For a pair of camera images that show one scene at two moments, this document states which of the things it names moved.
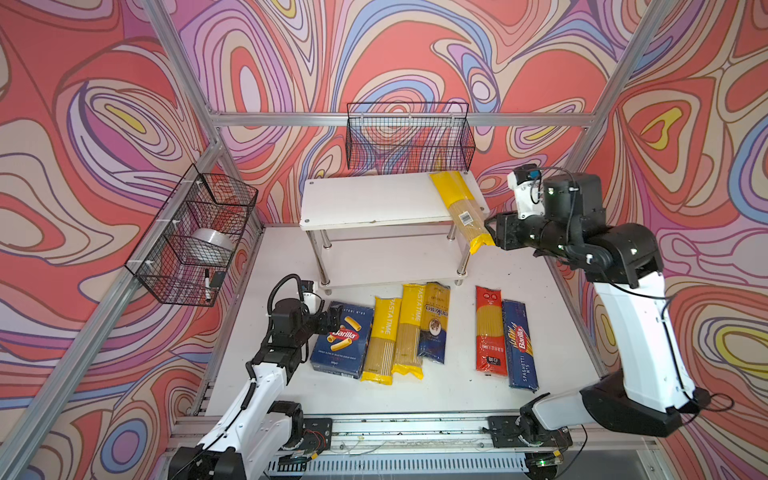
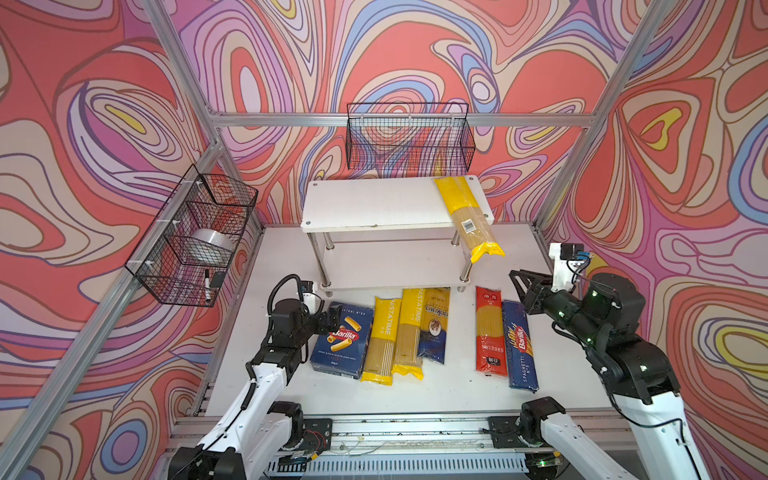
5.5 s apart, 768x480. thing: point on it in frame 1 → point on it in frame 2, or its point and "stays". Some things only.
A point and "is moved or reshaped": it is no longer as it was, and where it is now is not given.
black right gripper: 505,230 → 537,284
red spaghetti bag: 490,340 stays
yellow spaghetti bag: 456,189 is moved or reshaped
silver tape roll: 210,247 stays
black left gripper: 332,320 stays
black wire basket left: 185,262 stays
